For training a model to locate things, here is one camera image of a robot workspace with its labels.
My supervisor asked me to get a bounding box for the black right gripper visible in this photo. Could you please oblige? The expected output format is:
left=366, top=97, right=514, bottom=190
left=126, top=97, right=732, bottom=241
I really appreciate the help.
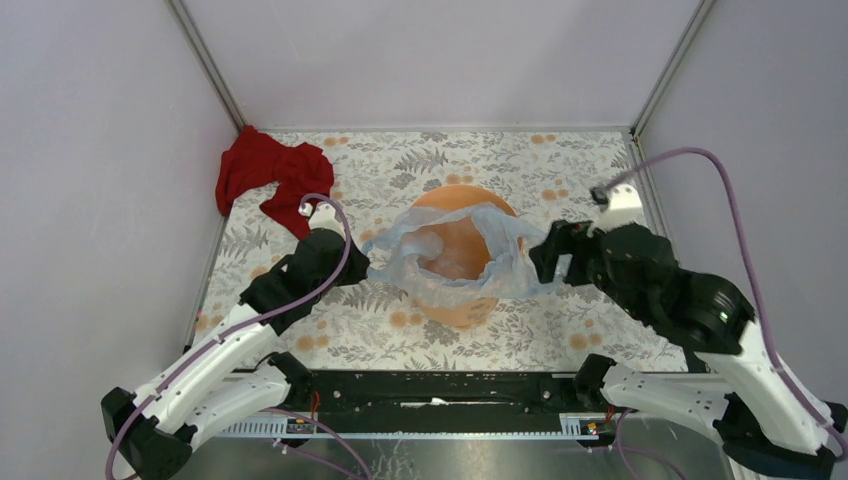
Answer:
left=523, top=217, right=644, bottom=317

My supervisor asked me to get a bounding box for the orange plastic trash bin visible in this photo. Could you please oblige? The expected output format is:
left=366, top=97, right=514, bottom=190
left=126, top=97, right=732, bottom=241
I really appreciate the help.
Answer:
left=413, top=185, right=516, bottom=329

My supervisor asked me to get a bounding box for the light blue trash bag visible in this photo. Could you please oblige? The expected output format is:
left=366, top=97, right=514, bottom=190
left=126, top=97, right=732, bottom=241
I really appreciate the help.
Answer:
left=362, top=203, right=558, bottom=308

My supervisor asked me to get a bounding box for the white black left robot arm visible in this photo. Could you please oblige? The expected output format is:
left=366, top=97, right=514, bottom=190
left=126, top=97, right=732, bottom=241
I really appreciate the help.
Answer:
left=101, top=228, right=370, bottom=479

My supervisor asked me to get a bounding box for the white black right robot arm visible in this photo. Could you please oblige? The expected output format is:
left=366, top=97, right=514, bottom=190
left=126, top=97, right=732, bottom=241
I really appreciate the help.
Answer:
left=529, top=220, right=847, bottom=479

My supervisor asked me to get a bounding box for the red cloth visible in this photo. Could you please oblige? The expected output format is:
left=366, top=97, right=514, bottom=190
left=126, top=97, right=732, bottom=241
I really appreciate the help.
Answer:
left=214, top=126, right=335, bottom=239

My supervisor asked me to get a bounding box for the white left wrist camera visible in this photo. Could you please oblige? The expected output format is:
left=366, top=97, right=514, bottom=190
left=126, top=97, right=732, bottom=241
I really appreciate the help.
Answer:
left=298, top=201, right=345, bottom=237

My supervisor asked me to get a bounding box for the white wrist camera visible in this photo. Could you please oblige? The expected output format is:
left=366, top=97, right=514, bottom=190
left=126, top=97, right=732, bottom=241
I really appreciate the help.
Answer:
left=298, top=201, right=345, bottom=237
left=589, top=183, right=643, bottom=235

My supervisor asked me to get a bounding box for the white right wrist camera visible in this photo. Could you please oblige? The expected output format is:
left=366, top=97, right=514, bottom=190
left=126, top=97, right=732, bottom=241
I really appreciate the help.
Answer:
left=589, top=183, right=643, bottom=235

